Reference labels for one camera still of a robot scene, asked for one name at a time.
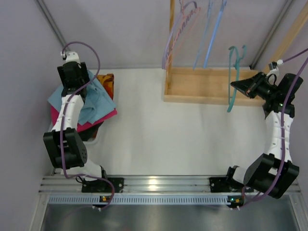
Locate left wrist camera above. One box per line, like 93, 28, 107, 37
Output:
61, 51, 80, 64

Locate grey slotted cable duct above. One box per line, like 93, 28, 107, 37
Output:
49, 194, 231, 205

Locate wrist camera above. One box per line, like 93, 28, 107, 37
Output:
267, 59, 283, 76
61, 51, 80, 64

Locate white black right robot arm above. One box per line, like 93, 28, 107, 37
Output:
227, 72, 303, 199

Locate purple plastic hanger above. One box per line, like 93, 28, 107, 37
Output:
161, 0, 200, 70

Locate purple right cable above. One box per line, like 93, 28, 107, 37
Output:
237, 48, 308, 210

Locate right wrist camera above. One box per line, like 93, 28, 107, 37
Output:
267, 59, 283, 76

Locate light blue plastic hanger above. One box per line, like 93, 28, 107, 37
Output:
192, 0, 214, 70

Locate pink plastic hanger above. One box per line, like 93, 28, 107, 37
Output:
162, 1, 201, 69

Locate aluminium mounting rail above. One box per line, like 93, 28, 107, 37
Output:
39, 174, 301, 194

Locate wooden hanger rack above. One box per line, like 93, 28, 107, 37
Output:
163, 0, 308, 105

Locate light blue trousers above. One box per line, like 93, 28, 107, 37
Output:
48, 79, 116, 125

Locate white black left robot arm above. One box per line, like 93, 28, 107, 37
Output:
43, 61, 108, 185

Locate teal plastic hanger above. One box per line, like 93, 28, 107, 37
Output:
227, 45, 247, 113

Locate orange patterned garment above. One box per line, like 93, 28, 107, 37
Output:
97, 73, 115, 100

